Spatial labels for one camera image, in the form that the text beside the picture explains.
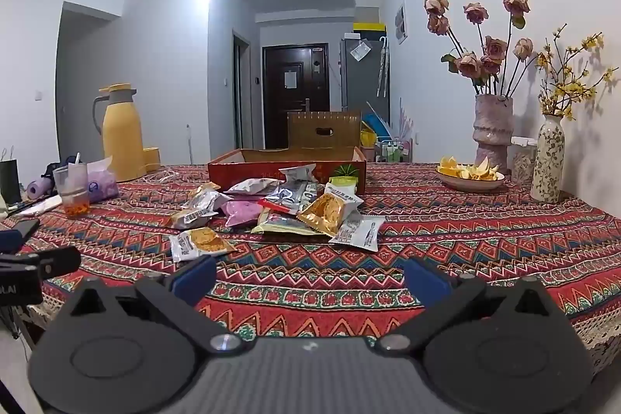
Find wall picture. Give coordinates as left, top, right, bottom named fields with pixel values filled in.
left=394, top=1, right=408, bottom=45

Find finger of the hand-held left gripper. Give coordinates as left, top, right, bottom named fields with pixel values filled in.
left=0, top=219, right=41, bottom=253
left=26, top=246, right=82, bottom=275

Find black charger block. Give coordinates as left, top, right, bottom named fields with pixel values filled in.
left=0, top=147, right=23, bottom=205

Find beige plate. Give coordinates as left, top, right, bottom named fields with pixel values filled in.
left=435, top=166, right=506, bottom=192

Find floral patterned vase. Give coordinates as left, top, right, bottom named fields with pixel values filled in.
left=530, top=113, right=566, bottom=203

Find pink ceramic vase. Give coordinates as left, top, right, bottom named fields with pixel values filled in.
left=474, top=94, right=514, bottom=175

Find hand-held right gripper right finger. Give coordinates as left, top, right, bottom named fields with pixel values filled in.
left=376, top=256, right=559, bottom=354

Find yellow thermos jug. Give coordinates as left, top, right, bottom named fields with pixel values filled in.
left=93, top=83, right=147, bottom=183

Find grey refrigerator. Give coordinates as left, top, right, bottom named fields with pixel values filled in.
left=340, top=33, right=391, bottom=138

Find dark bag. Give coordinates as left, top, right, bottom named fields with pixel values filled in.
left=41, top=153, right=81, bottom=179

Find glass jar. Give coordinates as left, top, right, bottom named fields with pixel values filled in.
left=510, top=137, right=538, bottom=184

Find purple tissue pack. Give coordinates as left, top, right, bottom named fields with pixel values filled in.
left=86, top=156, right=120, bottom=201

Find white folded umbrella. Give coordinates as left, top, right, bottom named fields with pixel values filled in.
left=377, top=36, right=390, bottom=97

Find yellow flower branches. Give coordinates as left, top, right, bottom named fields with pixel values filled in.
left=536, top=23, right=619, bottom=121

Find storage rack with bottles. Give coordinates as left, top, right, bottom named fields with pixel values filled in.
left=376, top=137, right=413, bottom=163

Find clear plastic cup with straw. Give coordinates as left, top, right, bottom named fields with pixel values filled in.
left=52, top=153, right=90, bottom=218

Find pink snack packet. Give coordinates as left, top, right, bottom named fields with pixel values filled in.
left=222, top=198, right=267, bottom=229

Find brown cardboard box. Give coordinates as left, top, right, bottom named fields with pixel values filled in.
left=287, top=110, right=362, bottom=150

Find purple roll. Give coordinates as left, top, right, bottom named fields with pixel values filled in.
left=26, top=178, right=53, bottom=200

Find pile of snack packets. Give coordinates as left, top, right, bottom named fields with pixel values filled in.
left=165, top=164, right=386, bottom=263

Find dark brown door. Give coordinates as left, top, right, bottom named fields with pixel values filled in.
left=262, top=43, right=331, bottom=150

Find purple feather decoration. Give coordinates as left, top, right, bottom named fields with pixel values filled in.
left=398, top=99, right=415, bottom=138

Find blue plastic item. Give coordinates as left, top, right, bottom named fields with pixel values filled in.
left=364, top=113, right=393, bottom=138

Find dried pink roses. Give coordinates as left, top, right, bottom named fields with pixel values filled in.
left=423, top=0, right=534, bottom=97

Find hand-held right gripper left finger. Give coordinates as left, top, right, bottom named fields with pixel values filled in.
left=61, top=255, right=246, bottom=353

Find red cardboard box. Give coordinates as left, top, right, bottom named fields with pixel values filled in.
left=208, top=146, right=368, bottom=196

